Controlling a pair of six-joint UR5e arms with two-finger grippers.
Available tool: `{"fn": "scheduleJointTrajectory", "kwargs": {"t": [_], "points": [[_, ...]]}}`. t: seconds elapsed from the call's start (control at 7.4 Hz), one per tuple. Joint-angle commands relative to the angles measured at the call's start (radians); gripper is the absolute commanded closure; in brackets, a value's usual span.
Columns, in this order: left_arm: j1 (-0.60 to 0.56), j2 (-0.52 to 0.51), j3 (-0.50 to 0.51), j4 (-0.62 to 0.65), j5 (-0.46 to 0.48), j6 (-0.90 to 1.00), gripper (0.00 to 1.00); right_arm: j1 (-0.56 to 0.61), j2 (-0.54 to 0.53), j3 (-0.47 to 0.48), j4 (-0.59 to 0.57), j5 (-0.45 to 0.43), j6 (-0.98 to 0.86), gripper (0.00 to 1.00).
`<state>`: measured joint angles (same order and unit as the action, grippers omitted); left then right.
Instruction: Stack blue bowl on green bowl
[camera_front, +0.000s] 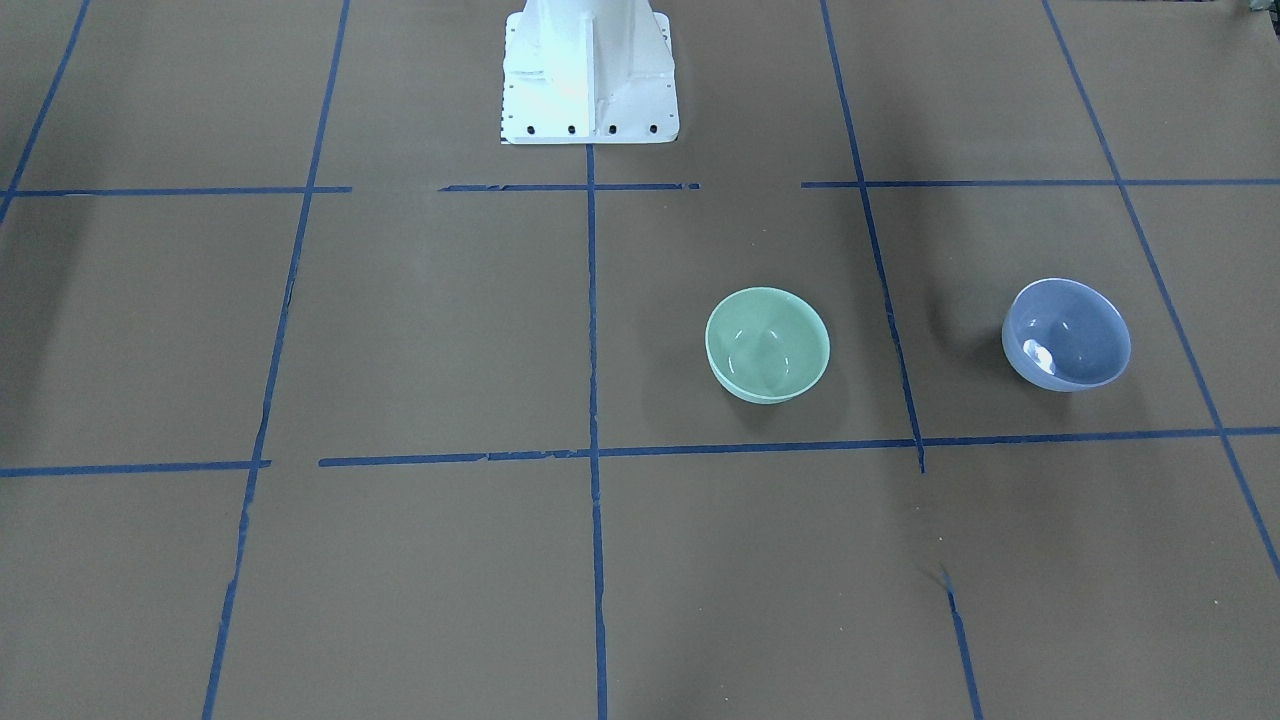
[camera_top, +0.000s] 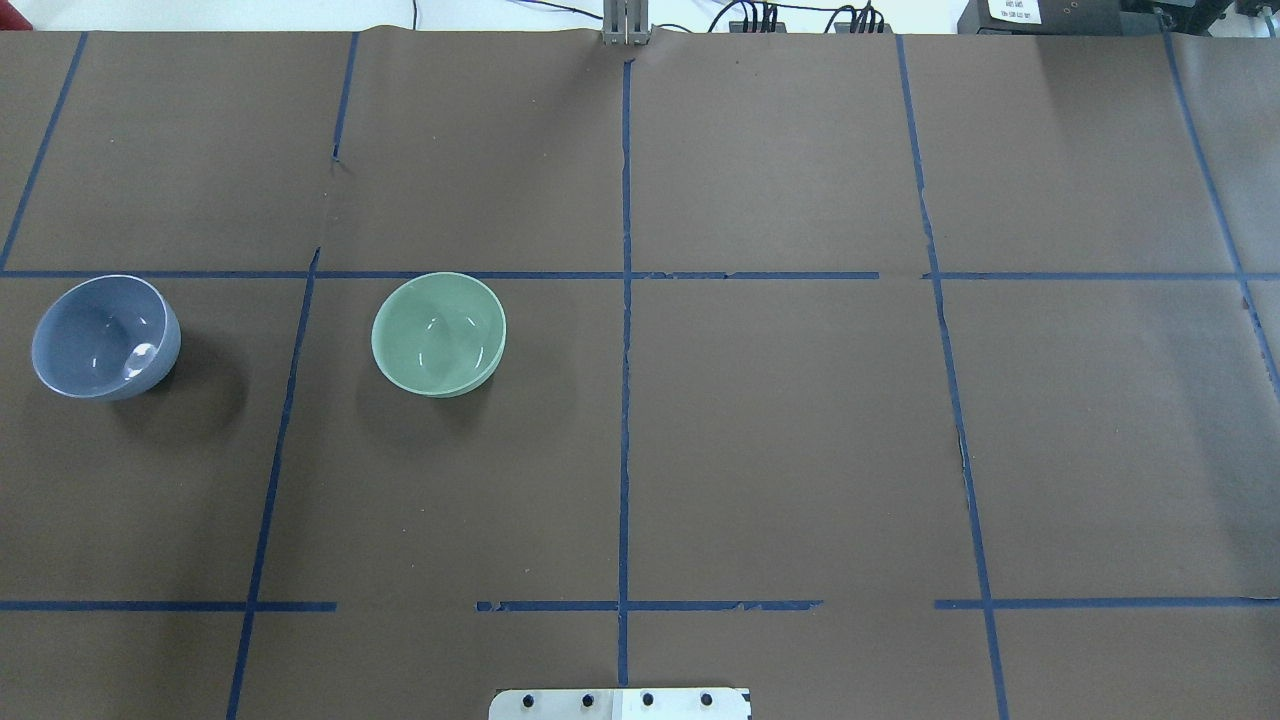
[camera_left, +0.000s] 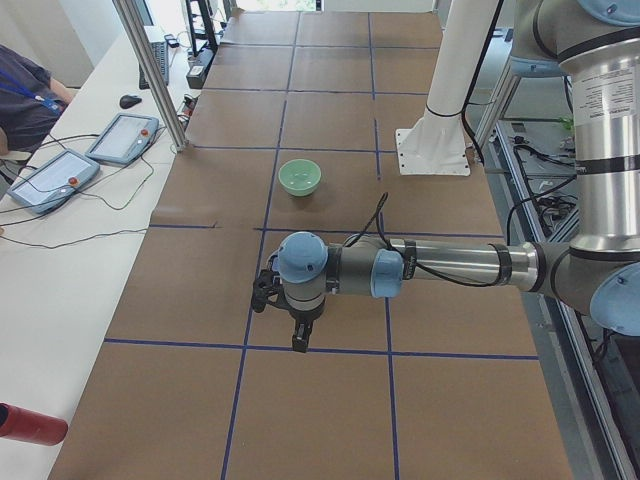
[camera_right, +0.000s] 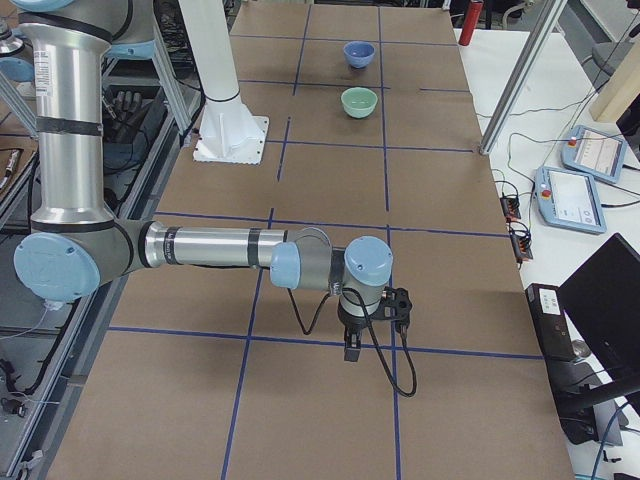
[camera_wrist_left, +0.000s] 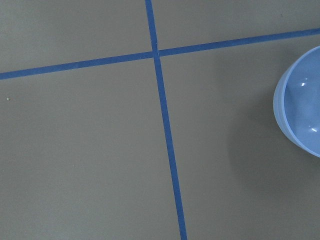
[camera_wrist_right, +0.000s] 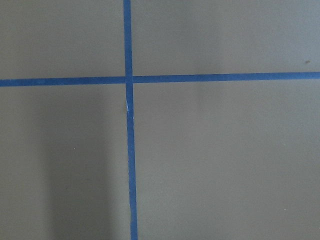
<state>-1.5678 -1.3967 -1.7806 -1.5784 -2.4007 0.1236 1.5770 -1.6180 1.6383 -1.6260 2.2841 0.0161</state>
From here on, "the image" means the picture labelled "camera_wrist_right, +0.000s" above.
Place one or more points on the horizontal blue tape strip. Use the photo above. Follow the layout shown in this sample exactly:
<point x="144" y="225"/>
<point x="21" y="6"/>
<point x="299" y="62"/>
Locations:
<point x="104" y="80"/>

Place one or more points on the vertical blue tape strip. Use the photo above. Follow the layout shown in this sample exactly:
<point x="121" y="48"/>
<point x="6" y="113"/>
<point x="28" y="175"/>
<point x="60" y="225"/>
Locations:
<point x="130" y="118"/>

